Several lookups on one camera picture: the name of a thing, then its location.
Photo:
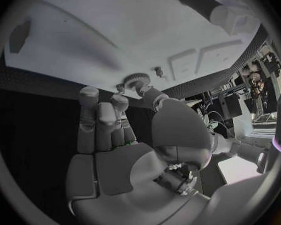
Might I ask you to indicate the grey peg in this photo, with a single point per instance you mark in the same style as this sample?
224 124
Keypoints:
120 87
158 70

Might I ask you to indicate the person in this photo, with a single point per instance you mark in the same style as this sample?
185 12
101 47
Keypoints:
255 82

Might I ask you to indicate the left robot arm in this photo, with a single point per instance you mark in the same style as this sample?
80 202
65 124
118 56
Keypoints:
224 143

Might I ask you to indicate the grey long cylinder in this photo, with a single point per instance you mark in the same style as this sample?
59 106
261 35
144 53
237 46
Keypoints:
198 1

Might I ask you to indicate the white task board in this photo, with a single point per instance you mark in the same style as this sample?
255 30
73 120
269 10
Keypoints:
121 28

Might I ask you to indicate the desk with black screens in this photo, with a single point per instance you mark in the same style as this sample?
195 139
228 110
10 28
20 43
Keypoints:
233 106

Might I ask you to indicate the grey gear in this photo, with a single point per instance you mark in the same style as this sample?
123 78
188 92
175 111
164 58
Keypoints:
137 77

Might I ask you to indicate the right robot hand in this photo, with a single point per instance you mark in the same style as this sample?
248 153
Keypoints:
121 168

